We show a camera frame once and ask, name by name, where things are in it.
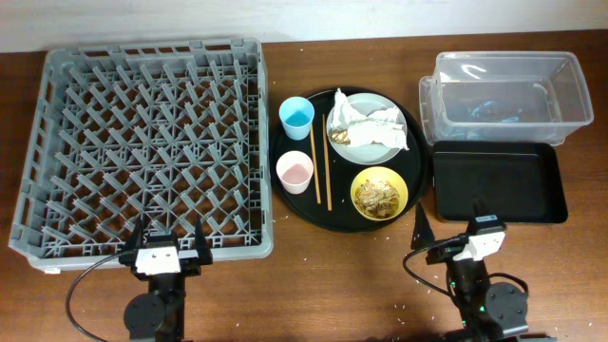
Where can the food scraps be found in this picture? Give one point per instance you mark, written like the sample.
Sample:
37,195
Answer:
376,199

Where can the white napkin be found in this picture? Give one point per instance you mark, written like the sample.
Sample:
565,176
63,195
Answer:
353,129

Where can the clear plastic bin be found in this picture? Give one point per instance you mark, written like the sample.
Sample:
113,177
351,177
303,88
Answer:
504,96

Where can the left wooden chopstick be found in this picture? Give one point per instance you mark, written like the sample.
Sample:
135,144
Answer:
315,168

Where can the yellow bowl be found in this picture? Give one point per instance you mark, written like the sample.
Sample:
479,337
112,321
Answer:
381,173

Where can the grey dishwasher rack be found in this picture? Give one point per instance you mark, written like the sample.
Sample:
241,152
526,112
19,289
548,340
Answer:
172,134

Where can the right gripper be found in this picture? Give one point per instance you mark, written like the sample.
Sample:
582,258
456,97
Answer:
424,234

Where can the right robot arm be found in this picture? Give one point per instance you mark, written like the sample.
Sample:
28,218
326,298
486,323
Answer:
493,307

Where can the grey plate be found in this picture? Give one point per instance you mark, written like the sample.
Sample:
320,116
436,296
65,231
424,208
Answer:
367,154

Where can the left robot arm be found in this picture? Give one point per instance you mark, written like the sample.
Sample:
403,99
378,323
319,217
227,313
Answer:
158,314

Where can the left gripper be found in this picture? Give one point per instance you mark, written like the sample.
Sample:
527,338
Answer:
192,261

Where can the black rectangular tray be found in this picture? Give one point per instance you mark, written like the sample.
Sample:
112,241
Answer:
517,181

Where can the pink plastic cup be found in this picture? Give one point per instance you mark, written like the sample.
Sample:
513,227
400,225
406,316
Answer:
295,170

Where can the blue plastic cup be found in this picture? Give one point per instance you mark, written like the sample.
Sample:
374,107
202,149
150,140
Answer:
296,115

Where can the right wooden chopstick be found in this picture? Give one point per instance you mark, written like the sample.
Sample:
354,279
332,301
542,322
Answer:
327,164

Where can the round black tray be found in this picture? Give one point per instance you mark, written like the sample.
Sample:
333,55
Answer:
412,165

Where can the wooden chopstick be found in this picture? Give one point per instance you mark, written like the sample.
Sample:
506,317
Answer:
327,164
315,168

